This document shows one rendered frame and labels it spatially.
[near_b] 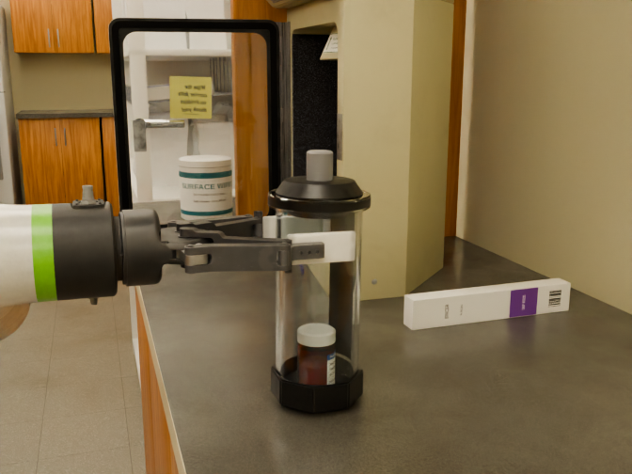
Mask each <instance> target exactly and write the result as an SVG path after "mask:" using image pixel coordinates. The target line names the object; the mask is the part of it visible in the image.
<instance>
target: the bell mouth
mask: <svg viewBox="0 0 632 474"><path fill-rule="evenodd" d="M320 59H321V60H338V29H337V27H336V26H333V29H332V31H331V33H330V36H329V38H328V41H327V43H326V45H325V47H324V50H323V53H322V55H321V57H320Z"/></svg>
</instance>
